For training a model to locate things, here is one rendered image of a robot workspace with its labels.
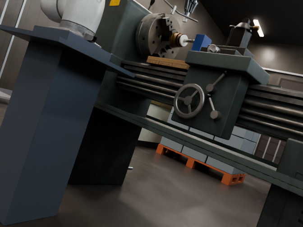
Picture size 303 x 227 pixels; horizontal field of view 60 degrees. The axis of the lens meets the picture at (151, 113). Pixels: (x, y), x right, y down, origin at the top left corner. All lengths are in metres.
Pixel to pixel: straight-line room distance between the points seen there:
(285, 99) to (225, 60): 0.27
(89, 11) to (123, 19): 0.55
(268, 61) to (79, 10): 10.10
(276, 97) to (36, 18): 4.59
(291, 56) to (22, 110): 10.33
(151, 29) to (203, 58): 0.60
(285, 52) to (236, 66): 9.98
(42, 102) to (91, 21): 0.41
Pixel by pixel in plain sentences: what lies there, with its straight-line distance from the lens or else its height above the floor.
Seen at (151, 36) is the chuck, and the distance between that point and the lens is 1.68.
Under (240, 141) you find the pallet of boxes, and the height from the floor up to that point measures 0.59.
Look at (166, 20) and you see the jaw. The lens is 1.71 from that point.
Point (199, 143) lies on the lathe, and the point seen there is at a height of 0.55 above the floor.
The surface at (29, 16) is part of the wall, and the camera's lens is 5.16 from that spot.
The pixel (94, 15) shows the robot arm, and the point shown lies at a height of 0.92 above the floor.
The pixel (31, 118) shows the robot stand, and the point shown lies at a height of 0.43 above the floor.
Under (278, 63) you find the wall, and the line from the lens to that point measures 10.91.
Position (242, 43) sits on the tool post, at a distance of 1.34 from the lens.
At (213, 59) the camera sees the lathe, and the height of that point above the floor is 0.89.
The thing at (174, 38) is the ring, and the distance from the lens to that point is 1.66.
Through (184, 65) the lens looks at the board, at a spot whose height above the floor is 0.88.
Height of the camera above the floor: 0.62
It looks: 1 degrees down
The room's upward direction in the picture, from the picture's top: 19 degrees clockwise
